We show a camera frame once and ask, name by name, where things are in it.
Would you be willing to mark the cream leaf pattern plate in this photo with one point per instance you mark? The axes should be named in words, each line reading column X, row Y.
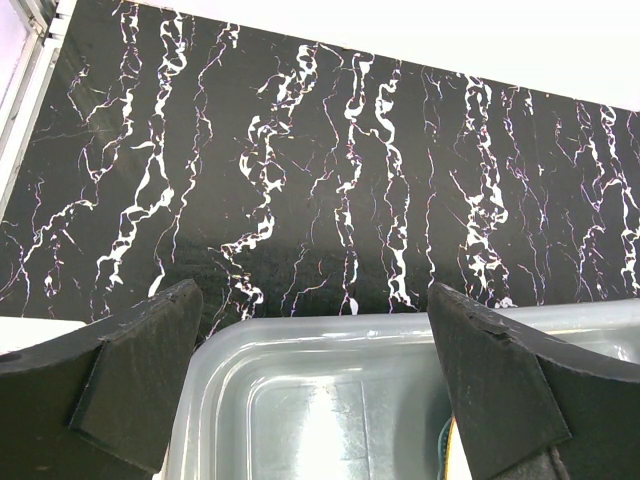
column 455, row 462

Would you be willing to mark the teal embossed plate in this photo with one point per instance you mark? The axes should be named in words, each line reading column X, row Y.
column 442, row 446

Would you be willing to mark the white plastic basket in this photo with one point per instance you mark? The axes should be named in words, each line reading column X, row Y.
column 17, row 333

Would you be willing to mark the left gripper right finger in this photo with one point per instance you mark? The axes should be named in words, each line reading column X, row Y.
column 528, row 405

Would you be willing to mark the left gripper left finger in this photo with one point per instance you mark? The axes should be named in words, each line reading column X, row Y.
column 100, row 402

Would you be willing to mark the grey plastic bin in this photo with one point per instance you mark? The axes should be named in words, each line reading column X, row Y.
column 359, row 398

